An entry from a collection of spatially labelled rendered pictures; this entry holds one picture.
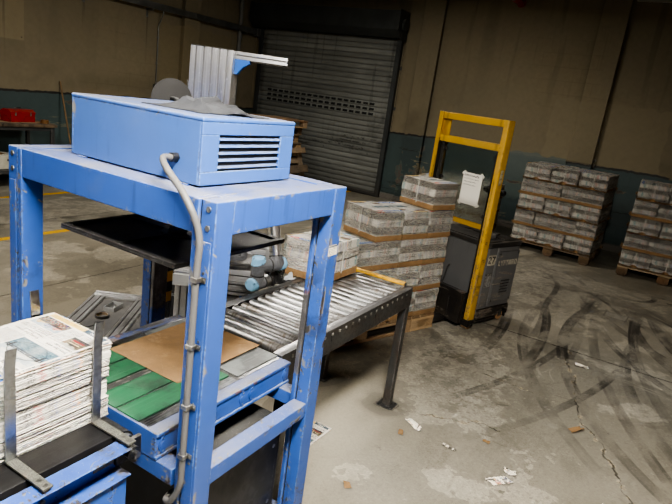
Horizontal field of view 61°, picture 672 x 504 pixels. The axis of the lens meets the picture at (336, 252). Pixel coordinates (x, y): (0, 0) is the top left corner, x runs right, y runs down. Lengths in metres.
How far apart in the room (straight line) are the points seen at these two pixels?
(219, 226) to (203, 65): 2.15
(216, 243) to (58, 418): 0.70
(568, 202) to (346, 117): 5.03
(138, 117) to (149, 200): 0.31
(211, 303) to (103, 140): 0.71
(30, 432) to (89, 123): 0.97
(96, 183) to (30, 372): 0.57
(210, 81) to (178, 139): 1.85
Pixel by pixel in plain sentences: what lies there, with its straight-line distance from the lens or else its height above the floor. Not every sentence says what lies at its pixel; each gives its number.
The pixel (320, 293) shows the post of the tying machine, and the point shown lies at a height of 1.16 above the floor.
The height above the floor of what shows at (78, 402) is 0.89.
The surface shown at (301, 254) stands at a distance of 3.33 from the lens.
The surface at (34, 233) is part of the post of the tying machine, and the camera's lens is 2.27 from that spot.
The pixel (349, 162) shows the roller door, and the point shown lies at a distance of 11.85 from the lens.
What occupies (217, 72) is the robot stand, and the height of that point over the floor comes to 1.89.
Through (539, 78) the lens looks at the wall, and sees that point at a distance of 10.62.
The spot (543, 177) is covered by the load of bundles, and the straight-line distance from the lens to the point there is 8.90.
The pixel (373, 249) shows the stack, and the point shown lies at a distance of 4.33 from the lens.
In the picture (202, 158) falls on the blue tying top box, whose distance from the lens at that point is 1.71.
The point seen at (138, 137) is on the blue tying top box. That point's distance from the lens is 1.90.
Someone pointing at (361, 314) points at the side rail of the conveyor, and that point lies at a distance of 2.95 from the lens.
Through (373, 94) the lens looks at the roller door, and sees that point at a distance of 11.61.
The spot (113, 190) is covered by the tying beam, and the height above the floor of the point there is 1.50.
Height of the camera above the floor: 1.86
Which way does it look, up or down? 15 degrees down
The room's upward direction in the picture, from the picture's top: 8 degrees clockwise
